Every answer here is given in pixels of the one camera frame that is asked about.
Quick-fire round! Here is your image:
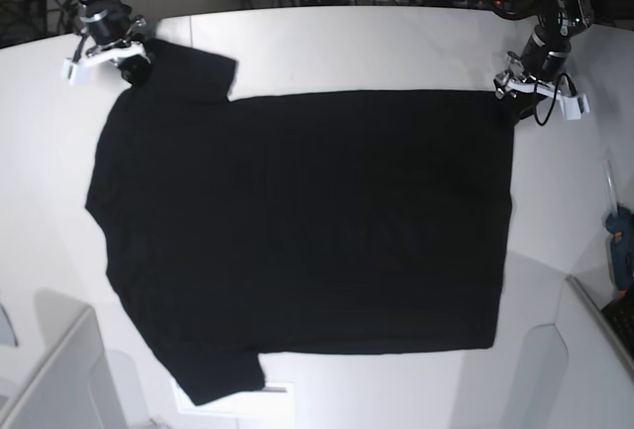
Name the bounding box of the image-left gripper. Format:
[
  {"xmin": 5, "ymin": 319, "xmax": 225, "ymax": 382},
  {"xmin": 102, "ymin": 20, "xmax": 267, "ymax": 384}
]
[{"xmin": 73, "ymin": 2, "xmax": 152, "ymax": 86}]

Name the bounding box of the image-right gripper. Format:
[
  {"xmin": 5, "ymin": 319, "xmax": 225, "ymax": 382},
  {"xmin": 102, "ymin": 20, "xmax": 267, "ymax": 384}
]
[{"xmin": 493, "ymin": 25, "xmax": 575, "ymax": 122}]

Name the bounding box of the black T-shirt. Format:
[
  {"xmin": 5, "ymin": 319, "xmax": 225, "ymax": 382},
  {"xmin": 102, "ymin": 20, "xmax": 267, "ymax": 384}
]
[{"xmin": 86, "ymin": 40, "xmax": 515, "ymax": 405}]

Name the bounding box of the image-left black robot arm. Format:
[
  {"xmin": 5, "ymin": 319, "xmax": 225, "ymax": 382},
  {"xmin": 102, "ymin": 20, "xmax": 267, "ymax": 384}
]
[{"xmin": 61, "ymin": 0, "xmax": 152, "ymax": 86}]

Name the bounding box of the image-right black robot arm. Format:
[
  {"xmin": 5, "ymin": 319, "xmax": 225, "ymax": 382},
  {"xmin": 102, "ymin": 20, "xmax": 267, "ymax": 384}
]
[{"xmin": 493, "ymin": 0, "xmax": 593, "ymax": 127}]

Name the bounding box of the blue glue gun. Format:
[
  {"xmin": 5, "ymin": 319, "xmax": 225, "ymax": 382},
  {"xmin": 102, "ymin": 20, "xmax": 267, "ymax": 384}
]
[{"xmin": 603, "ymin": 157, "xmax": 633, "ymax": 292}]

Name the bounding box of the black keyboard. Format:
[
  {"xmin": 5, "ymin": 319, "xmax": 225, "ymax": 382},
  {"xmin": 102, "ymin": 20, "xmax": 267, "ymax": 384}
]
[{"xmin": 601, "ymin": 293, "xmax": 634, "ymax": 356}]

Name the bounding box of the white partition panel right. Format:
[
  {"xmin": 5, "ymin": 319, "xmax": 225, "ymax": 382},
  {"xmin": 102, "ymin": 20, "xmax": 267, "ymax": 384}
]
[{"xmin": 502, "ymin": 276, "xmax": 633, "ymax": 428}]

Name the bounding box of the white partition panel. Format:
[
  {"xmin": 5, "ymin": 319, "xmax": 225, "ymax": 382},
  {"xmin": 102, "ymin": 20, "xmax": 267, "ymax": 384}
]
[
  {"xmin": 502, "ymin": 276, "xmax": 633, "ymax": 428},
  {"xmin": 1, "ymin": 305, "xmax": 128, "ymax": 428}
]

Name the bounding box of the white partition panel left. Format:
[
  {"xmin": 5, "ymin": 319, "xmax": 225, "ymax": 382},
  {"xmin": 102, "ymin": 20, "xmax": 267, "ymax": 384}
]
[{"xmin": 1, "ymin": 305, "xmax": 128, "ymax": 428}]

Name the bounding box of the image-right white wrist camera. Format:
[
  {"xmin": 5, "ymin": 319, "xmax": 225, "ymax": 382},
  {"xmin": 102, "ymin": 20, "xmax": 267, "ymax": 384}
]
[{"xmin": 558, "ymin": 93, "xmax": 591, "ymax": 121}]

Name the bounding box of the image-left white wrist camera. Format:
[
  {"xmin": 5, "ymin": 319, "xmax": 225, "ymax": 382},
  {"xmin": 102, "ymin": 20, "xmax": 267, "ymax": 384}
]
[{"xmin": 61, "ymin": 57, "xmax": 92, "ymax": 86}]

